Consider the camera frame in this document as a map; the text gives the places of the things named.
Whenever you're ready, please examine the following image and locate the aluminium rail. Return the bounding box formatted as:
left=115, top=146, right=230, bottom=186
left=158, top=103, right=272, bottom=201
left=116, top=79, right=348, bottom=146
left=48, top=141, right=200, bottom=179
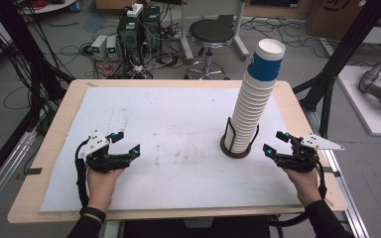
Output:
left=302, top=108, right=371, bottom=238
left=0, top=128, right=38, bottom=221

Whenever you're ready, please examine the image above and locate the white board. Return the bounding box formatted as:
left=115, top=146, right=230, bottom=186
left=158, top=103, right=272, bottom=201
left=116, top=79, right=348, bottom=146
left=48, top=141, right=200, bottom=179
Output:
left=336, top=64, right=381, bottom=138

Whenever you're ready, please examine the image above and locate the person's left hand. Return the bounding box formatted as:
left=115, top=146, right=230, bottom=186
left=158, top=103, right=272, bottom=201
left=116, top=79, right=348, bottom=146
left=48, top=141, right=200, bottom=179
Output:
left=86, top=167, right=127, bottom=212

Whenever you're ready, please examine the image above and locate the white metal stand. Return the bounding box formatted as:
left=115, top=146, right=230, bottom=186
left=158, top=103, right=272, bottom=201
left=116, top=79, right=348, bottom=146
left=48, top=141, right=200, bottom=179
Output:
left=178, top=0, right=251, bottom=62

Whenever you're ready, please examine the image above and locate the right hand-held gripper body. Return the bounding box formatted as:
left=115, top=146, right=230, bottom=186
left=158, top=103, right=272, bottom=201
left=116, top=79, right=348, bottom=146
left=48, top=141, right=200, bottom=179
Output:
left=272, top=132, right=345, bottom=174

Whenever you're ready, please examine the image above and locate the person's right hand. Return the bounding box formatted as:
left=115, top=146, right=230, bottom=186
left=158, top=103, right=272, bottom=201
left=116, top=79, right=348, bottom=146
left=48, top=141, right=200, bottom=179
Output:
left=282, top=165, right=323, bottom=208

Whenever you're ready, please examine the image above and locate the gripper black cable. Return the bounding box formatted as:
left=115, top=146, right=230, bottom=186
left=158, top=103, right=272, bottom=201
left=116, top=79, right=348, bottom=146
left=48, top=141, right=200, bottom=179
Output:
left=74, top=138, right=91, bottom=209
left=269, top=155, right=328, bottom=228

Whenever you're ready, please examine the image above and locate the stack of white ribbed cups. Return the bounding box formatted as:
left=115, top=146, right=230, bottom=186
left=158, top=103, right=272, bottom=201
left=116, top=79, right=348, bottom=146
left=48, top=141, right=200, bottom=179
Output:
left=229, top=72, right=277, bottom=155

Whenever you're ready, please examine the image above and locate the black computer tower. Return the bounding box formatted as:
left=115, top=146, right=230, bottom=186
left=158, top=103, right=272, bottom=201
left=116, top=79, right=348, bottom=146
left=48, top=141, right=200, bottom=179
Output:
left=117, top=8, right=147, bottom=63
left=142, top=5, right=163, bottom=54

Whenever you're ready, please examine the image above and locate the blue and white paper cup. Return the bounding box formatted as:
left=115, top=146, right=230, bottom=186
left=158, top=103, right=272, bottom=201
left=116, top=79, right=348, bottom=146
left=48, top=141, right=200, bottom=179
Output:
left=246, top=38, right=287, bottom=91

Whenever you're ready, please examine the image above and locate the silver power supply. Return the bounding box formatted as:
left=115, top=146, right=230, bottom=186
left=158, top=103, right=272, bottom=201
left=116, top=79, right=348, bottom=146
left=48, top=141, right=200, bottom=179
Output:
left=90, top=34, right=108, bottom=61
left=106, top=35, right=119, bottom=61

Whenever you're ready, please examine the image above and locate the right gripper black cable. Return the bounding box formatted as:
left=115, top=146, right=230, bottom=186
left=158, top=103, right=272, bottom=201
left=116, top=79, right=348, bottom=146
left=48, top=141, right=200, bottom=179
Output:
left=269, top=155, right=328, bottom=228

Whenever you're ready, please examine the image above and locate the cardboard box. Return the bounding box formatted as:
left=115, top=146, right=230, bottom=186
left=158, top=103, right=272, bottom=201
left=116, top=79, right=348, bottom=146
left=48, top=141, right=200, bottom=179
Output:
left=306, top=0, right=381, bottom=42

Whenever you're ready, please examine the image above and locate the black wristband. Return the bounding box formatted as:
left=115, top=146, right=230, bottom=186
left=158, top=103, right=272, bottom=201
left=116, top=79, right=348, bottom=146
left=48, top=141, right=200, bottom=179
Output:
left=78, top=206, right=107, bottom=223

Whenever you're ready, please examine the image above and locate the black round stool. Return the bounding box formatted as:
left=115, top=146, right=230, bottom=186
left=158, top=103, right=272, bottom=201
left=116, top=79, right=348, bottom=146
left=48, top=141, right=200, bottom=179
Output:
left=184, top=18, right=236, bottom=80

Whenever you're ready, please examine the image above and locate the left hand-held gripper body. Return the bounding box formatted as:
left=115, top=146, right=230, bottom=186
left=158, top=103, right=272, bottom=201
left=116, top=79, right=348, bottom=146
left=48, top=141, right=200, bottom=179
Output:
left=77, top=131, right=132, bottom=174

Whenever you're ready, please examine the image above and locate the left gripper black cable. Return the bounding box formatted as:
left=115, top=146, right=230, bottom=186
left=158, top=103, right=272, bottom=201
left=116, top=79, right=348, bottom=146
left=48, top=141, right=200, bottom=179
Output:
left=74, top=138, right=91, bottom=209

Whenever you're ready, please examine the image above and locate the person's black clothing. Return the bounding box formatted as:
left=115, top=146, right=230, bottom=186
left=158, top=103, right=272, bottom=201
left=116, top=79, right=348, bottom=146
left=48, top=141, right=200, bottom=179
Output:
left=122, top=216, right=272, bottom=238

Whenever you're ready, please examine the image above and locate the black frame post with cables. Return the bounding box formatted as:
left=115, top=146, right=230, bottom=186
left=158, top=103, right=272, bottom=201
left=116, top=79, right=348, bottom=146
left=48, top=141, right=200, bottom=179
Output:
left=0, top=0, right=75, bottom=110

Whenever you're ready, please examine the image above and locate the black wire cup holder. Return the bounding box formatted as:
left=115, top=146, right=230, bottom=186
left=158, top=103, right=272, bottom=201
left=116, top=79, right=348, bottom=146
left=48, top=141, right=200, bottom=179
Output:
left=219, top=116, right=261, bottom=160

